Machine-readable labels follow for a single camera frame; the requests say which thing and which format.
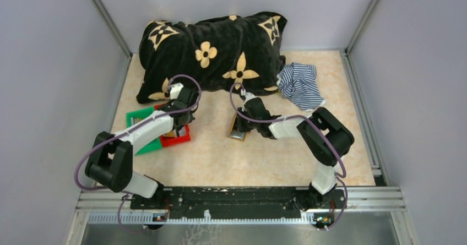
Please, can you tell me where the red plastic bin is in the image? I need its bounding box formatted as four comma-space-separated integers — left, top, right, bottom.
159, 124, 191, 148

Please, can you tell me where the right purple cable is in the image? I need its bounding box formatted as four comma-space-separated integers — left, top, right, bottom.
229, 83, 349, 232

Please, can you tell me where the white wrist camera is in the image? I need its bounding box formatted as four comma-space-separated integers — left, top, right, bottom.
240, 91, 256, 104
168, 83, 184, 100

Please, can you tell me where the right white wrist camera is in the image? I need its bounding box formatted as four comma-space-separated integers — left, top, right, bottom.
240, 91, 256, 104

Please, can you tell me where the green plastic bin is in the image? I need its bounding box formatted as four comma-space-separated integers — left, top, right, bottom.
126, 107, 162, 155

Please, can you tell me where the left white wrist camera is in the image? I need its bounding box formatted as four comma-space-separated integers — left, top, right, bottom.
168, 83, 184, 100

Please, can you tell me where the black floral blanket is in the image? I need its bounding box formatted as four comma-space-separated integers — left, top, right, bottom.
136, 12, 287, 104

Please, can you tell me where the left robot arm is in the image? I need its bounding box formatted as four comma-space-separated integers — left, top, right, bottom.
84, 84, 200, 209

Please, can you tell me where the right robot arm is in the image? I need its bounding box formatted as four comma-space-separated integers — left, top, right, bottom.
233, 96, 355, 208

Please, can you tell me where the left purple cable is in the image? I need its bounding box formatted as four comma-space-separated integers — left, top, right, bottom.
74, 74, 203, 234

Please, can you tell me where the yellow leather card holder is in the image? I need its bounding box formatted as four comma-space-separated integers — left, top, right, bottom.
227, 113, 248, 141

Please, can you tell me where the aluminium front rail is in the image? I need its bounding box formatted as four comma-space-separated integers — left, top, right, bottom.
76, 187, 406, 225

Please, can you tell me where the blue striped cloth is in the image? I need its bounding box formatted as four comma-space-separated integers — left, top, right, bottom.
276, 62, 326, 112

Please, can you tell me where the purple cable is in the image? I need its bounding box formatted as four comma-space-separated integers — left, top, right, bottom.
229, 83, 349, 232
74, 74, 203, 234

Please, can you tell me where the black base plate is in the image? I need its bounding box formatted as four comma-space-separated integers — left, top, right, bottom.
130, 187, 344, 220

